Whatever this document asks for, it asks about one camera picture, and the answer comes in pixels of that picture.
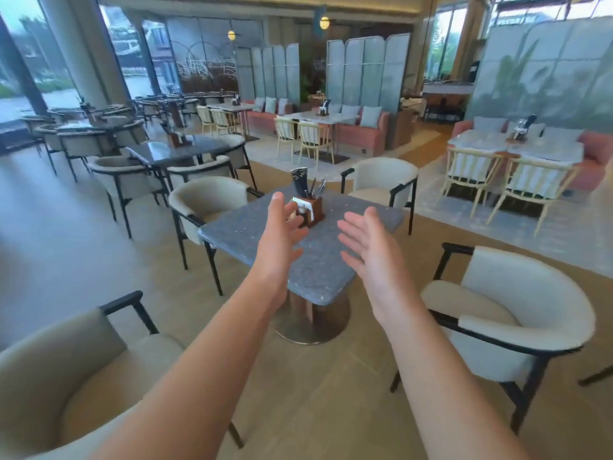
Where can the person's left hand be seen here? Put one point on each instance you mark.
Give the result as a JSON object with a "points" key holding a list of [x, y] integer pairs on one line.
{"points": [[275, 253]]}

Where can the person's right hand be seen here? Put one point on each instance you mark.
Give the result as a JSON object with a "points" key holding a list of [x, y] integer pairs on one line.
{"points": [[383, 277]]}

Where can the person's left thumb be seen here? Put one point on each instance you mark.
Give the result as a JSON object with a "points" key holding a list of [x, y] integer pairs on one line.
{"points": [[298, 232]]}

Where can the person's right thumb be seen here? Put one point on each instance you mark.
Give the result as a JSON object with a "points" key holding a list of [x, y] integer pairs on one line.
{"points": [[352, 262]]}

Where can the person's right forearm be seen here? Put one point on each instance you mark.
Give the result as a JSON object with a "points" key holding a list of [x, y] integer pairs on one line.
{"points": [[445, 388]]}

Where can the person's left forearm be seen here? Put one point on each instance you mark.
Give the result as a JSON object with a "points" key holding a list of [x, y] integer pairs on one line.
{"points": [[206, 368]]}

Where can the white paper napkins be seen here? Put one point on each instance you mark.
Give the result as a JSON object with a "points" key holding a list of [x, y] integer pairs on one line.
{"points": [[302, 204]]}

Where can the brown wooden table caddy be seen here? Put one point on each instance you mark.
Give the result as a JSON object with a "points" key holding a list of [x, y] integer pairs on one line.
{"points": [[317, 210], [179, 139]]}

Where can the metal cutlery bundle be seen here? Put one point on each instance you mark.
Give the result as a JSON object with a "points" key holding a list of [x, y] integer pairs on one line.
{"points": [[318, 188]]}

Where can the black chopstick sleeves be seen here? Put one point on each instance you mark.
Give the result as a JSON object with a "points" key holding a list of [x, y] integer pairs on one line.
{"points": [[300, 181]]}

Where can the light wooden spindle chair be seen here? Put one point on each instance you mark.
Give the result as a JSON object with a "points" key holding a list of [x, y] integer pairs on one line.
{"points": [[315, 136], [221, 119], [471, 170], [286, 131], [205, 117], [539, 179]]}

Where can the pink upholstered sofa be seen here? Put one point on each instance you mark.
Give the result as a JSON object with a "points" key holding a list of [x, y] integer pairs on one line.
{"points": [[598, 158], [261, 120], [366, 138]]}

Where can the white marble dining table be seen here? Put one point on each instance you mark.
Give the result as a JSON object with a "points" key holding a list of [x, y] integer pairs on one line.
{"points": [[230, 107], [330, 118], [536, 149]]}

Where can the pale blue cushion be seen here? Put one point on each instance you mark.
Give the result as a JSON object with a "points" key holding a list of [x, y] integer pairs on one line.
{"points": [[350, 110], [283, 106], [562, 135], [270, 105], [259, 103], [370, 117], [489, 124]]}

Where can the table caddy with menus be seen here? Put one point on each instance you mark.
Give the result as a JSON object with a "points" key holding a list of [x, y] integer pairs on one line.
{"points": [[523, 129], [324, 108]]}

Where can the pale patterned rug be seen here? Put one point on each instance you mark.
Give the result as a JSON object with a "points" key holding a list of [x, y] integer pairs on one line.
{"points": [[407, 138], [589, 225]]}

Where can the brown wooden cabinet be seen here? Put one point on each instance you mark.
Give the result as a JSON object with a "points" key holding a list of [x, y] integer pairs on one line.
{"points": [[400, 129]]}

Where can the dark glossy dining table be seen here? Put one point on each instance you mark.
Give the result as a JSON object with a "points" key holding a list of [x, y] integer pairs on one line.
{"points": [[182, 150]]}

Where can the pale grey folding screen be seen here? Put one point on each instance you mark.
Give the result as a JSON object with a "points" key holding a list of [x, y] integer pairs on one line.
{"points": [[268, 71], [368, 71]]}

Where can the dark service counter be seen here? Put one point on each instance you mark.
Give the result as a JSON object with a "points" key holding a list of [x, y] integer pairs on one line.
{"points": [[448, 98]]}

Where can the cluster of distant dark armchairs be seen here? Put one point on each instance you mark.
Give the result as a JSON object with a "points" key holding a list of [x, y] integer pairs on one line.
{"points": [[81, 134]]}

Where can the wooden column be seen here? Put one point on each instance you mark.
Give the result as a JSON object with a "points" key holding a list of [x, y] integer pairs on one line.
{"points": [[467, 38]]}

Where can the black chair leg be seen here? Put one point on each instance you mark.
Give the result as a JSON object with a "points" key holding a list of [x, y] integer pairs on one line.
{"points": [[596, 376]]}

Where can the large frosted glass partition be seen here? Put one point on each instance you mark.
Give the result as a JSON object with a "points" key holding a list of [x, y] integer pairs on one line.
{"points": [[550, 71]]}

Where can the round white column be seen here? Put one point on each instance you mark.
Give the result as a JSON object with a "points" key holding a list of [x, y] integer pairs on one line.
{"points": [[81, 47]]}

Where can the grey stone pedestal table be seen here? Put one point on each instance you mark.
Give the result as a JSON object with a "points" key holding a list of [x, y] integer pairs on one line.
{"points": [[318, 273]]}

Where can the beige armchair black frame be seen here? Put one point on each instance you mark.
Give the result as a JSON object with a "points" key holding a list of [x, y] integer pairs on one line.
{"points": [[237, 150], [383, 179], [522, 301], [201, 170], [210, 201], [124, 179], [67, 373]]}

